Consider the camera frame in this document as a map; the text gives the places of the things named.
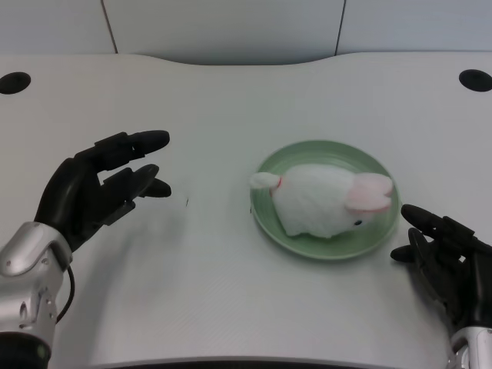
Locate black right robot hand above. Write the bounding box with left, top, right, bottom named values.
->
left=390, top=204, right=492, bottom=330

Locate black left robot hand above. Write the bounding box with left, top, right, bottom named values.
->
left=33, top=129, right=172, bottom=254

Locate white plush rabbit doll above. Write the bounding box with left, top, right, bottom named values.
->
left=248, top=165, right=395, bottom=240

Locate green round plate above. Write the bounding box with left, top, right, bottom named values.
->
left=248, top=140, right=402, bottom=261

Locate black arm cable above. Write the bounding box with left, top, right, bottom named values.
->
left=55, top=264, right=76, bottom=324

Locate black round cable grommet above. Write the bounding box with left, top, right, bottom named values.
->
left=0, top=71, right=32, bottom=95
left=458, top=69, right=492, bottom=93

